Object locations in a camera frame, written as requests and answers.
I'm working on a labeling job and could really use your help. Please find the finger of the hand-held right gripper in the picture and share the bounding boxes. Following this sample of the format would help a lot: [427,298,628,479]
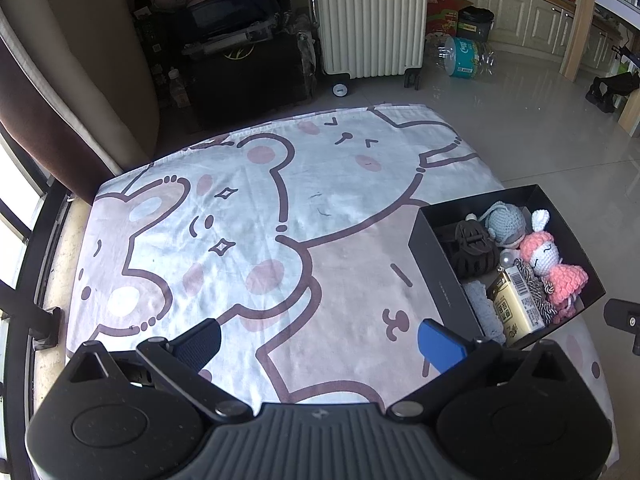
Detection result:
[604,299,640,335]

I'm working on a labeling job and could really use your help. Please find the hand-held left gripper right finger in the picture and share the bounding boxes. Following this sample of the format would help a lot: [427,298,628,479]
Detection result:
[387,318,571,421]

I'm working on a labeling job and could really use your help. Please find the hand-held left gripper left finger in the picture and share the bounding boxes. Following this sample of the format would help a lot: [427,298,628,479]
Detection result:
[65,317,253,423]

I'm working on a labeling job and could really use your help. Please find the white lace roll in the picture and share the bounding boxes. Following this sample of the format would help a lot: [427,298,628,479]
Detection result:
[462,280,507,343]

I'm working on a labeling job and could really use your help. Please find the black cardboard box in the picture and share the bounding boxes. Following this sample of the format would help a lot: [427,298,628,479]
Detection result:
[407,184,607,351]

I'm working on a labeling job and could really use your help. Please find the beige tissue pack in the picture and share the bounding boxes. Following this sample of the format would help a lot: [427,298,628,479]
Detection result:
[486,266,547,347]

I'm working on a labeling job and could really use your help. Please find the black white twisted cord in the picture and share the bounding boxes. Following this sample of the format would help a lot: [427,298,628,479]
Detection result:
[515,259,557,326]

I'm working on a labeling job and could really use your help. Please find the pink crochet doll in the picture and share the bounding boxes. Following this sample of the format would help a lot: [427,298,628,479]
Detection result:
[517,209,590,321]

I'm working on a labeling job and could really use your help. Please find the dark brown hair claw clip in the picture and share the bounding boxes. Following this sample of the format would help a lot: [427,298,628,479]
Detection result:
[440,219,499,281]

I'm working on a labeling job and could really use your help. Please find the cartoon bear printed blanket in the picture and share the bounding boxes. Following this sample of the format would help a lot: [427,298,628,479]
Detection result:
[64,104,617,461]

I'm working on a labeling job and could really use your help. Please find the black window railing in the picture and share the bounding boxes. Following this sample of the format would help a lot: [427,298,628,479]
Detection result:
[0,175,71,411]

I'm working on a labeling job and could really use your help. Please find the small plastic bottle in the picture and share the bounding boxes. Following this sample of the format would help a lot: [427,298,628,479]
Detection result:
[167,67,188,108]

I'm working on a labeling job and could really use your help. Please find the brown curtain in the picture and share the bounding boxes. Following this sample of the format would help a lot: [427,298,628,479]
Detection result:
[0,5,126,206]

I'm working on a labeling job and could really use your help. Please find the light wooden table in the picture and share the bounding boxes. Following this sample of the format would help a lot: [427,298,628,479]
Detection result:
[559,0,640,138]

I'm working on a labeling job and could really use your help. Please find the shrink-wrapped water bottle pack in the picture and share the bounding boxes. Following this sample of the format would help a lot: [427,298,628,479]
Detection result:
[432,36,496,80]

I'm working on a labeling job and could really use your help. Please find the cream cabinet row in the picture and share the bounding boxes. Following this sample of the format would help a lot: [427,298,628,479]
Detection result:
[430,0,626,73]

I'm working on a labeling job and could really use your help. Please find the dark trash bin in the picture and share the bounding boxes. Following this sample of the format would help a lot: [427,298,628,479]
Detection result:
[457,6,496,43]

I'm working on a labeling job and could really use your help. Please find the dark luggage bag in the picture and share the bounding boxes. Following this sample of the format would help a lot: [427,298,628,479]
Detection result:
[182,0,281,56]

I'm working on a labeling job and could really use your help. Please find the white ribbed suitcase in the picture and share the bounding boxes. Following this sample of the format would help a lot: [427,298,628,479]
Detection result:
[310,0,431,92]

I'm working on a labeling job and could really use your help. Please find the red cardboard box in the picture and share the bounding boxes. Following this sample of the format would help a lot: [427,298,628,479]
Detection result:
[425,0,468,36]

